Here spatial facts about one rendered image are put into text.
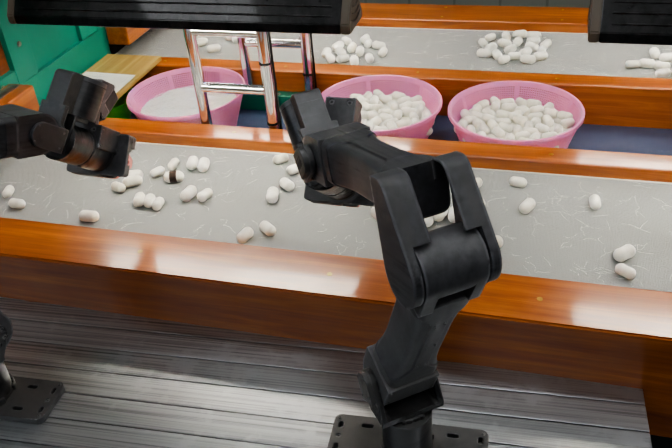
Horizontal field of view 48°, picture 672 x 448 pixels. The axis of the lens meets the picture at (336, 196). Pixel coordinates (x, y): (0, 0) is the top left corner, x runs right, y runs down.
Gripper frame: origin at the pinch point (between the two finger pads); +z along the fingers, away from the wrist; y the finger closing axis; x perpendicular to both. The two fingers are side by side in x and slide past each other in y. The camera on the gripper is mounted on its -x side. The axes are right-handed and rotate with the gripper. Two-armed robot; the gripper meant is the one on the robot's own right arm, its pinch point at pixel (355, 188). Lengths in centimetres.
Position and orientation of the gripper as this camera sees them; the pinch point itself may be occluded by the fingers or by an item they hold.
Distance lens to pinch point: 114.4
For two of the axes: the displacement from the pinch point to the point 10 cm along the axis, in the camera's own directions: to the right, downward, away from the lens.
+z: 2.4, 1.2, 9.6
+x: -1.1, 9.9, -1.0
